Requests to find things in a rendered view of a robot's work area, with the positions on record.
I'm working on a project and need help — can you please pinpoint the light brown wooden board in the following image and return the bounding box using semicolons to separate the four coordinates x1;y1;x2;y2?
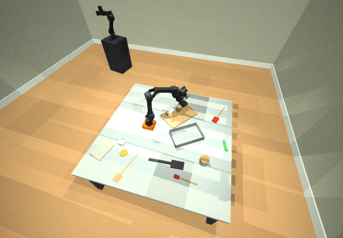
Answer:
160;105;198;129

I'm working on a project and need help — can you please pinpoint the red spatula with wooden handle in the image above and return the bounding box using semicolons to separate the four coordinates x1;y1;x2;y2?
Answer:
212;107;225;123

